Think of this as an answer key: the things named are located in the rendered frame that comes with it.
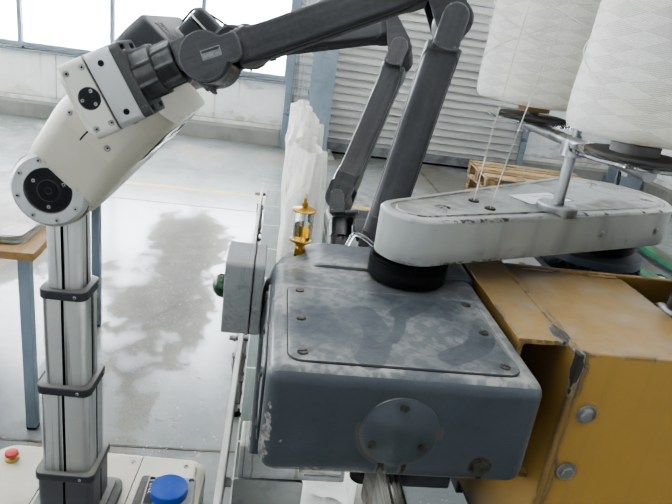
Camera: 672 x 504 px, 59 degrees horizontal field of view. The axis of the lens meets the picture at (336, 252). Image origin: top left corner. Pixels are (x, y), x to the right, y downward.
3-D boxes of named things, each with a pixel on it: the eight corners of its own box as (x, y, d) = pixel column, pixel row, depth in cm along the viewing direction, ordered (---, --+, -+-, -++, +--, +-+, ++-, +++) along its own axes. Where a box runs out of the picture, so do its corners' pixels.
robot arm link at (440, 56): (434, 13, 98) (442, -5, 88) (467, 24, 98) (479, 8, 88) (352, 258, 105) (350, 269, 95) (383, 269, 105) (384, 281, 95)
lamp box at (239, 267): (226, 305, 77) (231, 239, 74) (261, 308, 78) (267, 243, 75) (220, 333, 70) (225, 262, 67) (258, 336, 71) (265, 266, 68)
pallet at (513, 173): (467, 171, 677) (469, 158, 672) (569, 185, 683) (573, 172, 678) (484, 189, 600) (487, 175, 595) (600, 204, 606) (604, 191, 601)
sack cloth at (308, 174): (275, 266, 316) (290, 130, 291) (316, 271, 318) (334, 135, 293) (270, 305, 272) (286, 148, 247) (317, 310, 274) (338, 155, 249)
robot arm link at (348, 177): (394, 54, 151) (391, 33, 140) (415, 61, 150) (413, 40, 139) (327, 210, 148) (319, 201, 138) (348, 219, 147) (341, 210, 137)
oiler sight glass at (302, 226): (290, 234, 73) (293, 206, 72) (310, 236, 73) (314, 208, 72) (290, 241, 71) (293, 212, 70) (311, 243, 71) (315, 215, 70)
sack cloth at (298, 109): (277, 194, 449) (287, 96, 424) (304, 196, 452) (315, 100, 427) (279, 213, 405) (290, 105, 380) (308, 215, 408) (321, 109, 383)
